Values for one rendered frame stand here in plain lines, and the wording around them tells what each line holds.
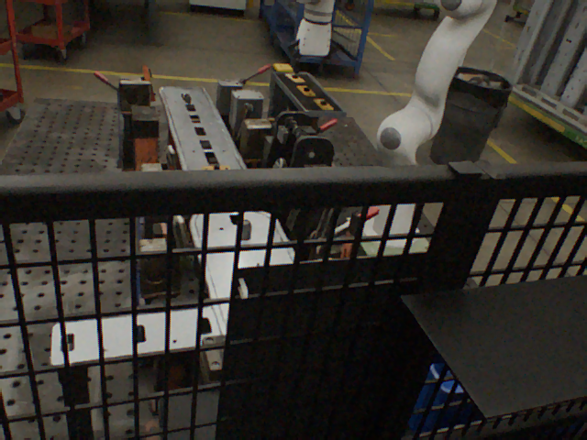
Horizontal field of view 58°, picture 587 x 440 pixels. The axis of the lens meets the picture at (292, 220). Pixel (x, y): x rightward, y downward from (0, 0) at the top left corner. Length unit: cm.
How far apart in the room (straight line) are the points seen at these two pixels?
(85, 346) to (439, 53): 109
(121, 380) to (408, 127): 98
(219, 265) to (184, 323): 19
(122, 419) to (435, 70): 115
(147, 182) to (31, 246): 143
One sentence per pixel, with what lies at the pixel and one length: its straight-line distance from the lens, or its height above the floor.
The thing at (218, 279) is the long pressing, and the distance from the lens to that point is 114.
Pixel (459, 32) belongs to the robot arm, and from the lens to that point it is 152.
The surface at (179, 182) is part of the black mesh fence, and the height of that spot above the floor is 155.
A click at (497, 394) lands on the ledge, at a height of 143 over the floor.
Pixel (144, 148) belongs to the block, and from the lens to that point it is 182.
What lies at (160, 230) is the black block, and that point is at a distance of 129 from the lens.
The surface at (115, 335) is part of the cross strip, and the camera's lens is 102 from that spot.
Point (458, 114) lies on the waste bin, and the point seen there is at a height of 46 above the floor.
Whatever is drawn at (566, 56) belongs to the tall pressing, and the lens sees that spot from 600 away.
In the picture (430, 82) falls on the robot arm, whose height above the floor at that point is 133.
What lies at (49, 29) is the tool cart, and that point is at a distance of 561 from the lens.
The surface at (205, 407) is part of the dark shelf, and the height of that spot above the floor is 103.
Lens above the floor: 172
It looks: 32 degrees down
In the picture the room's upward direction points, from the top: 10 degrees clockwise
